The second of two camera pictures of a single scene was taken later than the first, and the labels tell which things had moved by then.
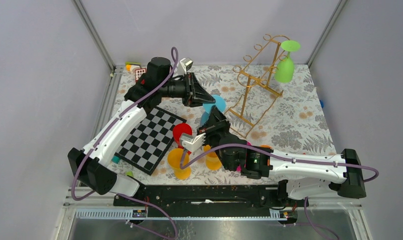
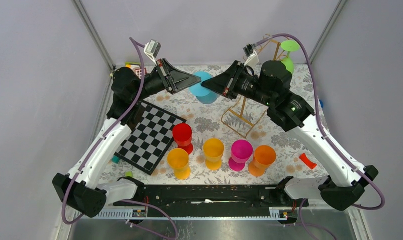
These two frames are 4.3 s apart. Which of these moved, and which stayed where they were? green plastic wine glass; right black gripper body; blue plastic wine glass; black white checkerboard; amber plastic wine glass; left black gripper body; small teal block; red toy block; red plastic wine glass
Moved: blue plastic wine glass; right black gripper body; left black gripper body
Stayed: red toy block; red plastic wine glass; amber plastic wine glass; black white checkerboard; small teal block; green plastic wine glass
